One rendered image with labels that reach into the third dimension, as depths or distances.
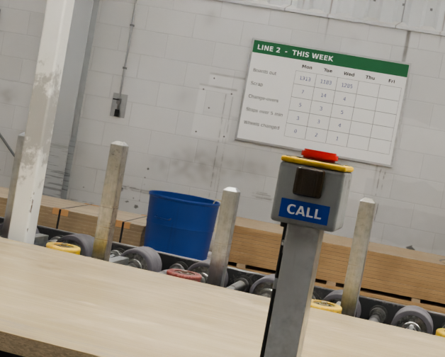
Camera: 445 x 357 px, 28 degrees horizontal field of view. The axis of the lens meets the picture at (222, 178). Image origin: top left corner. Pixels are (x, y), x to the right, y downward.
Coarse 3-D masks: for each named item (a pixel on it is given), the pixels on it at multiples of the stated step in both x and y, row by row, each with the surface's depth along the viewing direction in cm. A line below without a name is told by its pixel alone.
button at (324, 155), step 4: (304, 152) 95; (308, 152) 95; (312, 152) 94; (316, 152) 94; (320, 152) 94; (324, 152) 94; (328, 152) 94; (304, 156) 96; (308, 156) 95; (312, 156) 94; (316, 156) 94; (320, 156) 94; (324, 156) 94; (328, 156) 94; (332, 156) 94; (320, 160) 94; (324, 160) 94; (328, 160) 94; (332, 160) 94; (336, 160) 95
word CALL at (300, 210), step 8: (288, 200) 93; (296, 200) 93; (280, 208) 94; (288, 208) 93; (296, 208) 93; (304, 208) 93; (312, 208) 93; (320, 208) 92; (328, 208) 92; (280, 216) 94; (288, 216) 93; (296, 216) 93; (304, 216) 93; (312, 216) 93; (320, 216) 92; (328, 216) 92; (320, 224) 92
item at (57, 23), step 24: (48, 0) 207; (72, 0) 209; (48, 24) 207; (48, 48) 207; (48, 72) 207; (48, 96) 208; (48, 120) 209; (24, 144) 209; (48, 144) 211; (24, 168) 209; (24, 192) 209; (24, 216) 209; (24, 240) 209
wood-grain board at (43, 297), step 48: (0, 240) 202; (0, 288) 153; (48, 288) 160; (96, 288) 168; (144, 288) 176; (192, 288) 185; (0, 336) 126; (48, 336) 127; (96, 336) 132; (144, 336) 137; (192, 336) 143; (240, 336) 149; (336, 336) 163; (384, 336) 171; (432, 336) 179
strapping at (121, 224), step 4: (88, 204) 774; (56, 208) 704; (60, 208) 705; (64, 208) 710; (52, 212) 704; (56, 212) 704; (60, 212) 703; (64, 212) 702; (116, 220) 695; (120, 220) 698; (128, 220) 706; (116, 224) 695; (120, 224) 694; (124, 224) 694; (128, 224) 693; (56, 228) 704; (128, 228) 693; (120, 232) 694; (120, 236) 694; (120, 240) 694
